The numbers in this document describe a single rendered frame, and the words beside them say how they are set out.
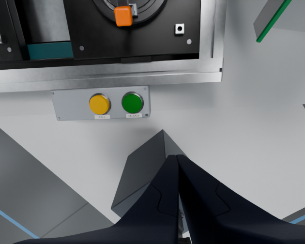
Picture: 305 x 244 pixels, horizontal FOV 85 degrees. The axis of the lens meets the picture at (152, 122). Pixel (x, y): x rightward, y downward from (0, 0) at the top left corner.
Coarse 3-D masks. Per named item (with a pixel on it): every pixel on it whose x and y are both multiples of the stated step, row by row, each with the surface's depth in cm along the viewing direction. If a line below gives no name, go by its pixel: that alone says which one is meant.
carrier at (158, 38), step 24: (72, 0) 29; (96, 0) 27; (144, 0) 27; (168, 0) 28; (192, 0) 28; (72, 24) 30; (96, 24) 30; (144, 24) 29; (168, 24) 29; (192, 24) 29; (72, 48) 31; (96, 48) 31; (120, 48) 31; (144, 48) 31; (168, 48) 31; (192, 48) 30
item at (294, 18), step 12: (276, 0) 22; (288, 0) 20; (300, 0) 24; (264, 12) 25; (276, 12) 22; (288, 12) 25; (300, 12) 25; (264, 24) 24; (276, 24) 27; (288, 24) 27; (300, 24) 26; (264, 36) 25
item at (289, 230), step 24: (192, 168) 7; (192, 192) 6; (216, 192) 5; (192, 216) 6; (216, 216) 4; (240, 216) 4; (264, 216) 4; (192, 240) 7; (216, 240) 4; (240, 240) 3; (264, 240) 3; (288, 240) 2
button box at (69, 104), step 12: (60, 96) 35; (72, 96) 35; (84, 96) 35; (108, 96) 35; (120, 96) 35; (144, 96) 35; (60, 108) 36; (72, 108) 36; (84, 108) 36; (108, 108) 35; (120, 108) 36; (144, 108) 35; (60, 120) 37; (72, 120) 37
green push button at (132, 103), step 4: (128, 96) 33; (132, 96) 33; (136, 96) 33; (124, 100) 34; (128, 100) 34; (132, 100) 34; (136, 100) 34; (140, 100) 34; (124, 104) 34; (128, 104) 34; (132, 104) 34; (136, 104) 34; (140, 104) 34; (124, 108) 35; (128, 108) 34; (132, 108) 34; (136, 108) 34; (132, 112) 35
